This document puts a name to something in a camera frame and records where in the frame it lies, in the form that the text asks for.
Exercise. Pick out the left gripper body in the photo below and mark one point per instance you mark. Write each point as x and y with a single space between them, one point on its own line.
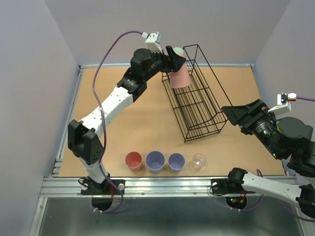
158 62

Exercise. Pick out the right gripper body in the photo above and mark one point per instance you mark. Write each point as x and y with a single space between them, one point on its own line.
262 128

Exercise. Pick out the mint green plastic cup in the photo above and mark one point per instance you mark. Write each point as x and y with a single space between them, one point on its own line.
178 50

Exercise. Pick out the salmon pink plastic cup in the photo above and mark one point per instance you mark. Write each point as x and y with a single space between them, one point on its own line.
179 79

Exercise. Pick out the black wire dish rack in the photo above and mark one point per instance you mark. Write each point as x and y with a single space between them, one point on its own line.
197 107

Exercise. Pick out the large lavender plastic cup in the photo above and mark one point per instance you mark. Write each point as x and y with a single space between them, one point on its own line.
155 161

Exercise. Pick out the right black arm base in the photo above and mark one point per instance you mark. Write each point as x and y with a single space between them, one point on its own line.
225 186

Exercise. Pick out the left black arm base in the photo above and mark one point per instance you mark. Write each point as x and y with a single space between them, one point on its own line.
90 187

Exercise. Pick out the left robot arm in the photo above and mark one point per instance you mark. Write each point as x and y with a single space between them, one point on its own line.
84 135

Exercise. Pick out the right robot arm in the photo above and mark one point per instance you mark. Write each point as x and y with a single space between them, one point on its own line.
302 196

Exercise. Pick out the clear plastic cup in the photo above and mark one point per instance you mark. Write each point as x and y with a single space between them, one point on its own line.
198 161

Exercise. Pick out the small lavender plastic cup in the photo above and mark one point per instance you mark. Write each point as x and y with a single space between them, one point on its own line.
176 162

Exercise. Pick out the red plastic cup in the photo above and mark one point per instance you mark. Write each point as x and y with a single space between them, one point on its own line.
133 161

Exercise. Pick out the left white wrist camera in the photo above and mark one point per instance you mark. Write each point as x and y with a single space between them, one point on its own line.
152 41

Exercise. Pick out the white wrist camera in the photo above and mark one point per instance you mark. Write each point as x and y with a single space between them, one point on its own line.
283 105
152 41

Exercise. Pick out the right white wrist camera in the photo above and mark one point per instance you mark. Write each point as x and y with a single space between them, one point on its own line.
283 105

